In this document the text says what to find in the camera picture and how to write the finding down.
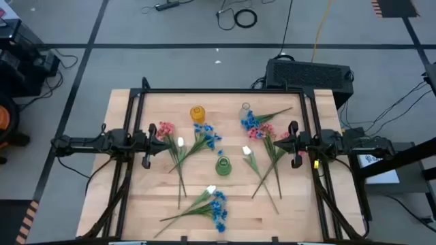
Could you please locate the clear glass vase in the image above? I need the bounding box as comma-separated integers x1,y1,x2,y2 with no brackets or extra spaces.
239,101,252,118

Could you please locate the black equipment stack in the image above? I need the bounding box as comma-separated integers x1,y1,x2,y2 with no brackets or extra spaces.
0,18,61,98

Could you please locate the white artificial tulip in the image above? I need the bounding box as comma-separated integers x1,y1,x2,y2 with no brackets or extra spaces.
172,136,189,210
242,145,280,216
153,184,217,239

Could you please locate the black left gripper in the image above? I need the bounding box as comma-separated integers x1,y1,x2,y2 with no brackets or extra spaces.
141,122,172,169

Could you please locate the coiled black cable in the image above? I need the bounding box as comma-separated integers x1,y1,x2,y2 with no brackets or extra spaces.
234,8,258,29

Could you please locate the black hanging cable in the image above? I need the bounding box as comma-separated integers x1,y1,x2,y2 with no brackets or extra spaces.
277,0,294,59

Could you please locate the black computer case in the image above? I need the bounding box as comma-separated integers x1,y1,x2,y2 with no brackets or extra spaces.
264,58,354,110

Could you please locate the green glass vase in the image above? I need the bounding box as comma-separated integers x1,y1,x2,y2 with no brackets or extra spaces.
215,155,233,177

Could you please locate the black mat with orange stripes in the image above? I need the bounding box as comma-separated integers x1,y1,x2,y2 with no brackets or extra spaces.
370,0,420,18
0,199,40,245

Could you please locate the yellow hanging cable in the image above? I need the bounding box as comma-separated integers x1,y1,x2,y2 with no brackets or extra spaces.
311,0,334,63

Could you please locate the black power strip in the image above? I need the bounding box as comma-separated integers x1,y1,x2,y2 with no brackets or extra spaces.
155,1,181,12

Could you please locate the thin black cable with plug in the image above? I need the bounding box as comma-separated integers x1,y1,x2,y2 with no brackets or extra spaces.
215,0,255,31

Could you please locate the yellow glass vase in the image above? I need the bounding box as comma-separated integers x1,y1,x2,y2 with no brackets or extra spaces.
189,105,206,125

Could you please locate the black metal stand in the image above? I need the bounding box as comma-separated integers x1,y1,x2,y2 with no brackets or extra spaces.
349,135,436,222

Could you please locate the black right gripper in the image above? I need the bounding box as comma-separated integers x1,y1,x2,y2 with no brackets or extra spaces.
273,120,304,169

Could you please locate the orange and black reel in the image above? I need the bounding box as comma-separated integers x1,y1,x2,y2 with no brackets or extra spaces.
0,91,31,164

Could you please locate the black metal table frame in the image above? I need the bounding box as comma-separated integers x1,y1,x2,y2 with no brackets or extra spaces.
80,76,371,245

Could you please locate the white printed sign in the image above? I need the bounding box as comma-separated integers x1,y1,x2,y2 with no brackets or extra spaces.
357,154,401,184

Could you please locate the black device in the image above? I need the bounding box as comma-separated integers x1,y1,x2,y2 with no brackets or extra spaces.
423,62,436,98

